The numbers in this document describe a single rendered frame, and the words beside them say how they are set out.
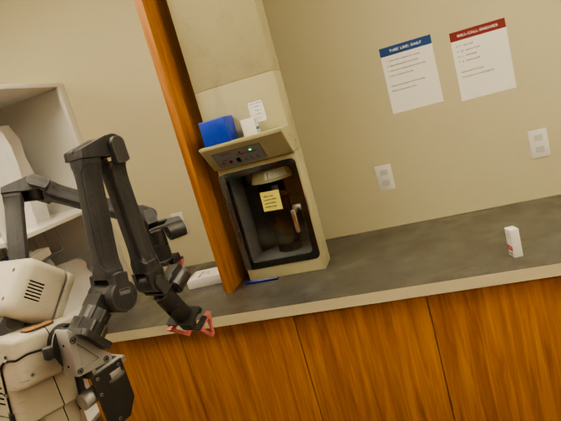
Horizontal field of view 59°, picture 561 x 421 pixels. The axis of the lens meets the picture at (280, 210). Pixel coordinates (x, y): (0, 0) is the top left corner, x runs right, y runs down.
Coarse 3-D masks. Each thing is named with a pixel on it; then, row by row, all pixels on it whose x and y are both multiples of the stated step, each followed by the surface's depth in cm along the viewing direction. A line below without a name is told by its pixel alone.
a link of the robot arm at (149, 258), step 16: (112, 144) 125; (112, 160) 127; (112, 176) 128; (128, 176) 132; (112, 192) 130; (128, 192) 131; (128, 208) 131; (128, 224) 131; (128, 240) 132; (144, 240) 134; (144, 256) 133; (144, 272) 133; (160, 272) 136; (144, 288) 135
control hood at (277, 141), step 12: (264, 132) 174; (276, 132) 173; (288, 132) 181; (228, 144) 178; (240, 144) 178; (252, 144) 178; (264, 144) 178; (276, 144) 178; (288, 144) 178; (204, 156) 183; (216, 168) 189; (228, 168) 190
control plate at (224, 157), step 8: (256, 144) 178; (224, 152) 181; (232, 152) 181; (240, 152) 181; (248, 152) 181; (256, 152) 182; (264, 152) 182; (216, 160) 185; (224, 160) 185; (232, 160) 185; (248, 160) 186
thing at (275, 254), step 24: (264, 168) 188; (288, 168) 185; (240, 192) 192; (288, 192) 188; (240, 216) 195; (264, 216) 193; (288, 216) 190; (264, 240) 195; (288, 240) 193; (312, 240) 190; (264, 264) 198
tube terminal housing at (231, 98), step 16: (240, 80) 182; (256, 80) 181; (272, 80) 180; (208, 96) 187; (224, 96) 185; (240, 96) 184; (256, 96) 182; (272, 96) 181; (208, 112) 188; (224, 112) 187; (240, 112) 185; (272, 112) 183; (288, 112) 187; (240, 128) 187; (272, 128) 184; (272, 160) 187; (304, 160) 195; (304, 176) 190; (304, 192) 188; (320, 224) 199; (320, 240) 193; (320, 256) 193; (256, 272) 201; (272, 272) 199; (288, 272) 198
